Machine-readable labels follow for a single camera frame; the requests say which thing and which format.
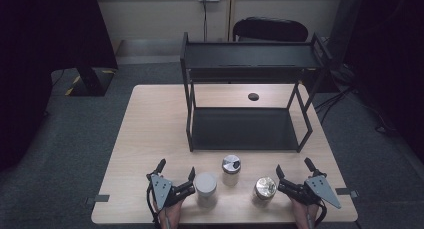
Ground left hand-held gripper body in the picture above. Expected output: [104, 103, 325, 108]
[145, 172, 197, 211]

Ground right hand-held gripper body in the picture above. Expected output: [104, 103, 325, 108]
[277, 174, 343, 210]

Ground white lid glass jar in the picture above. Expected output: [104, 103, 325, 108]
[194, 171, 219, 209]

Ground shiny metal tin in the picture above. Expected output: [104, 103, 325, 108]
[253, 176, 278, 202]

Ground black metal shelf rack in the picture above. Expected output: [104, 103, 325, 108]
[179, 31, 334, 154]

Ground person's left hand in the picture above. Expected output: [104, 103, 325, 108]
[155, 199, 184, 229]

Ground person's right hand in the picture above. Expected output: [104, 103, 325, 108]
[290, 198, 321, 229]

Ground grey tape strip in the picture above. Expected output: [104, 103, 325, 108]
[334, 187, 360, 199]
[84, 194, 111, 205]

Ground black stand base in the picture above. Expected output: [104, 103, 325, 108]
[64, 66, 117, 98]

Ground dark curtain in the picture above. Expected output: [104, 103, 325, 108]
[0, 0, 119, 172]
[342, 0, 424, 164]

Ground black folding chair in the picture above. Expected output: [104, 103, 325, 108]
[232, 16, 310, 43]

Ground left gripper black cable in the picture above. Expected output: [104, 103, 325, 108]
[145, 183, 162, 229]

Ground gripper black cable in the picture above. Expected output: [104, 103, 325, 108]
[312, 200, 329, 229]
[145, 183, 162, 229]

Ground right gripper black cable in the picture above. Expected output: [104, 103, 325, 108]
[312, 200, 329, 229]

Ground black floor cables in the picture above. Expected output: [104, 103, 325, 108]
[313, 84, 398, 134]

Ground black wall socket cable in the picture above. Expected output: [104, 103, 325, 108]
[201, 0, 209, 43]

